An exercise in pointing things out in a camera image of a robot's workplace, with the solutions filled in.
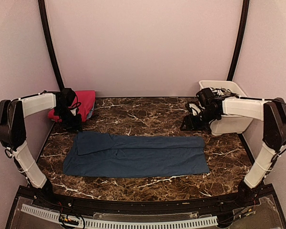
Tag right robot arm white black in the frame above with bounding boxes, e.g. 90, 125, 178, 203
180, 87, 286, 189

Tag dark blue garment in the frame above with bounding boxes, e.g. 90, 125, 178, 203
63, 131, 210, 178

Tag folded light blue shirt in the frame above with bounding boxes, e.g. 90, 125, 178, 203
86, 109, 94, 120

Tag left black corner post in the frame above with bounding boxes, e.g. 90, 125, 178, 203
38, 0, 65, 91

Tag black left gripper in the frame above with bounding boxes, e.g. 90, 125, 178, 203
54, 105, 82, 133

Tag right black corner post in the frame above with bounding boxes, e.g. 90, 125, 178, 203
226, 0, 250, 81

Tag black front rail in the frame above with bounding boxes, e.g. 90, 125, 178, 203
33, 190, 253, 217

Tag black corner post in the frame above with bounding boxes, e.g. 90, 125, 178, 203
38, 0, 65, 91
226, 0, 250, 81

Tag white slotted cable duct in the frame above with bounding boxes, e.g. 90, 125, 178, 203
20, 204, 218, 229

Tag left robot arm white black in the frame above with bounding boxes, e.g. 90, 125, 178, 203
0, 88, 82, 189

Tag black white patterned garment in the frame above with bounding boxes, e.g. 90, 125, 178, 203
210, 87, 232, 98

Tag white plastic laundry bin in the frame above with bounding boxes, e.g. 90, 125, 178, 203
199, 80, 253, 136

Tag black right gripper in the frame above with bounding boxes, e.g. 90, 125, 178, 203
181, 108, 220, 130

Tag pink trousers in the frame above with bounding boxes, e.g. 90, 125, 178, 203
48, 88, 95, 123

